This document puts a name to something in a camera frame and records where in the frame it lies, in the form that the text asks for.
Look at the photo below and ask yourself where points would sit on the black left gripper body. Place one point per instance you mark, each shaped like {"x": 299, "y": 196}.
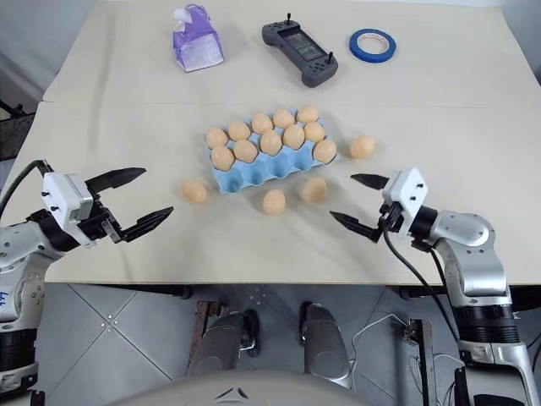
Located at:
{"x": 103, "y": 220}

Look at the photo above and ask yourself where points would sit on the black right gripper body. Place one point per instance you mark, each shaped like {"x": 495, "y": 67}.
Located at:
{"x": 391, "y": 217}

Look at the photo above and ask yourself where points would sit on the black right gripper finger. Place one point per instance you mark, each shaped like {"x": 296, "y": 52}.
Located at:
{"x": 357, "y": 225}
{"x": 371, "y": 180}

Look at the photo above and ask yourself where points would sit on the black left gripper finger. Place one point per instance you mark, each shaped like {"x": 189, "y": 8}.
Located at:
{"x": 120, "y": 177}
{"x": 148, "y": 222}

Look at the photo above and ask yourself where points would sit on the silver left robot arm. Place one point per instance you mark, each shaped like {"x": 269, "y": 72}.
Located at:
{"x": 17, "y": 241}

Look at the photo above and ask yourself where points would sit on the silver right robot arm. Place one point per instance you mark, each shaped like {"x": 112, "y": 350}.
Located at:
{"x": 473, "y": 237}

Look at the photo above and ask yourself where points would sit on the blue egg tray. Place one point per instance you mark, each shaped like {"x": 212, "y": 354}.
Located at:
{"x": 262, "y": 173}

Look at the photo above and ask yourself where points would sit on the tan egg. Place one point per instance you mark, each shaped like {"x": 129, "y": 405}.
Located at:
{"x": 283, "y": 118}
{"x": 194, "y": 191}
{"x": 262, "y": 122}
{"x": 222, "y": 158}
{"x": 307, "y": 114}
{"x": 271, "y": 141}
{"x": 216, "y": 137}
{"x": 314, "y": 189}
{"x": 293, "y": 136}
{"x": 324, "y": 151}
{"x": 245, "y": 151}
{"x": 362, "y": 146}
{"x": 274, "y": 202}
{"x": 314, "y": 132}
{"x": 239, "y": 130}

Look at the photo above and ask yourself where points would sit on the dark rounded robot leg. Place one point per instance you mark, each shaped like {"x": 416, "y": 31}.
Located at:
{"x": 220, "y": 342}
{"x": 323, "y": 338}

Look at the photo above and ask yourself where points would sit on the rusty brown table leg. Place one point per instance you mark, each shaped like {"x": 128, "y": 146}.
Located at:
{"x": 203, "y": 330}

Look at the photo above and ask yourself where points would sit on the blue tape roll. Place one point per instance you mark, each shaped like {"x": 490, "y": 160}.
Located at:
{"x": 359, "y": 51}

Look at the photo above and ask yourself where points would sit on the black table leg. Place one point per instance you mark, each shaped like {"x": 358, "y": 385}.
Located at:
{"x": 424, "y": 359}

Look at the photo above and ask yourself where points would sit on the grey handheld controller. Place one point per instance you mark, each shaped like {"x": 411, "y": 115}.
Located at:
{"x": 302, "y": 51}

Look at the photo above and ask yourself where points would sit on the purple tissue pack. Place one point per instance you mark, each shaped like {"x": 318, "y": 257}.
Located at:
{"x": 196, "y": 42}

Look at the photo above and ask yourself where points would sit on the grey robot torso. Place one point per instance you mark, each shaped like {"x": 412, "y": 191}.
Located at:
{"x": 253, "y": 389}

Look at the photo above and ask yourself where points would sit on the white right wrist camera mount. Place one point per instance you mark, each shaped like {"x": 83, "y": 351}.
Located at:
{"x": 408, "y": 192}

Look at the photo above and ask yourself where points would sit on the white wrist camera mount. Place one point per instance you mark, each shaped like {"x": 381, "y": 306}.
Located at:
{"x": 408, "y": 192}
{"x": 63, "y": 194}

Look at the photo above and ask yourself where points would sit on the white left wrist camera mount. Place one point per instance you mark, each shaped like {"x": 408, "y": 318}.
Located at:
{"x": 63, "y": 194}

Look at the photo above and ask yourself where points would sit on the black metal frame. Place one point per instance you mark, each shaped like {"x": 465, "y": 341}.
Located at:
{"x": 14, "y": 131}

